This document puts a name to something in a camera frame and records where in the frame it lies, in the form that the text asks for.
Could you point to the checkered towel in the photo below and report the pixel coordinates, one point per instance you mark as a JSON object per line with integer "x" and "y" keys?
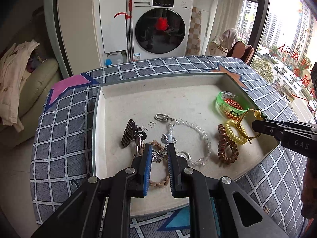
{"x": 194, "y": 39}

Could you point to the silver rhinestone charm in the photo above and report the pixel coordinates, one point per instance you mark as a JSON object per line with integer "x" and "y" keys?
{"x": 159, "y": 151}

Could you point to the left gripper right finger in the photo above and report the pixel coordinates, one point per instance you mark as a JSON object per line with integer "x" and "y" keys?
{"x": 179, "y": 181}

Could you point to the green translucent bangle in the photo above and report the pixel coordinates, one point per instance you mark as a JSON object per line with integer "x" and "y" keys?
{"x": 231, "y": 105}

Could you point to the white detergent bottle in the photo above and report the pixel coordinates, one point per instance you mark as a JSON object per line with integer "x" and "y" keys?
{"x": 113, "y": 58}

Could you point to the white front-load washing machine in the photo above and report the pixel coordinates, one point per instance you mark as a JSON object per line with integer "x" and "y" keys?
{"x": 160, "y": 28}

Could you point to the beige jacket on armchair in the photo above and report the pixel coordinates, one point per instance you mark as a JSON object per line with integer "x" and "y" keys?
{"x": 13, "y": 78}

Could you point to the black claw hair clip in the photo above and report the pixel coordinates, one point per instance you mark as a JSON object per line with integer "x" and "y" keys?
{"x": 131, "y": 132}

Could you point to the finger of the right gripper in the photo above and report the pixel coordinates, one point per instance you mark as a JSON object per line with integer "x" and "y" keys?
{"x": 296, "y": 136}

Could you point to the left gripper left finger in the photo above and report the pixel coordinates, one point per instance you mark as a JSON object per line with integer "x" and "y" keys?
{"x": 139, "y": 183}

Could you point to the beige cloth on chair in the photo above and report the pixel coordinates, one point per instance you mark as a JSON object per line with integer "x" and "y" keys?
{"x": 221, "y": 44}

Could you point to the blue checked tablecloth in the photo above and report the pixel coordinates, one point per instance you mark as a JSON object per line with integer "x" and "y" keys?
{"x": 61, "y": 153}

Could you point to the cream leather armchair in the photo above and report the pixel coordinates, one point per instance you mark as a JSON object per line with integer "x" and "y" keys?
{"x": 32, "y": 99}

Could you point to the red-handled mop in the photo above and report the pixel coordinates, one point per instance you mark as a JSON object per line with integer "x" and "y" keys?
{"x": 129, "y": 31}

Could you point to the silver metal hair barrette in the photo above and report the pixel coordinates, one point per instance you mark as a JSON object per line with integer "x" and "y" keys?
{"x": 138, "y": 143}

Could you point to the brown round chair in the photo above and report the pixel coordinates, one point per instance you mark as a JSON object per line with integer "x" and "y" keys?
{"x": 241, "y": 51}

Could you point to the blue-grey shallow tray box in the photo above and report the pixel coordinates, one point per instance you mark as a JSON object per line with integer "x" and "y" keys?
{"x": 190, "y": 98}

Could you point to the person's right hand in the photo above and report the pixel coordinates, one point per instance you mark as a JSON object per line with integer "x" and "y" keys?
{"x": 309, "y": 192}

